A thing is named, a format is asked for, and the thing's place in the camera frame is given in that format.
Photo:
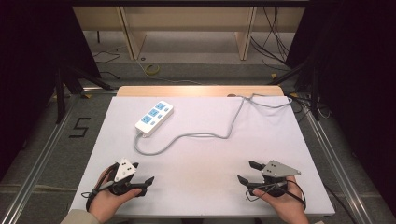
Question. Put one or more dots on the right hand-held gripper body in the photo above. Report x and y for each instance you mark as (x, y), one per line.
(278, 170)

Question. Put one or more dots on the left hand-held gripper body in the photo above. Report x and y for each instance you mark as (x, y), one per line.
(124, 170)

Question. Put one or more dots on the person's right hand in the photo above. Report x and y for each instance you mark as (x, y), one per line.
(286, 205)

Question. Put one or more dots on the person's left hand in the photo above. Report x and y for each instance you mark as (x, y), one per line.
(107, 202)

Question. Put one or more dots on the white table cloth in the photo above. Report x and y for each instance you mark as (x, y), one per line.
(202, 186)

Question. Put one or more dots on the white power strip blue sockets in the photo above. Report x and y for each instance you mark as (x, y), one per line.
(154, 118)

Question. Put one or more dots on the black metal stand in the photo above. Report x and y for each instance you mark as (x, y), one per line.
(60, 93)
(313, 93)

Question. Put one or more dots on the yellow tape roll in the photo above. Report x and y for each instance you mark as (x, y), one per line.
(152, 69)

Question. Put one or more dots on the black curtain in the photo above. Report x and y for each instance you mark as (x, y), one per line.
(358, 77)
(28, 77)

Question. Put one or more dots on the beige wooden desk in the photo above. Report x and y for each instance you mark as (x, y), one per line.
(186, 18)

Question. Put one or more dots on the aluminium floor rail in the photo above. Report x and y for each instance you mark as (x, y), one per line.
(336, 168)
(37, 165)

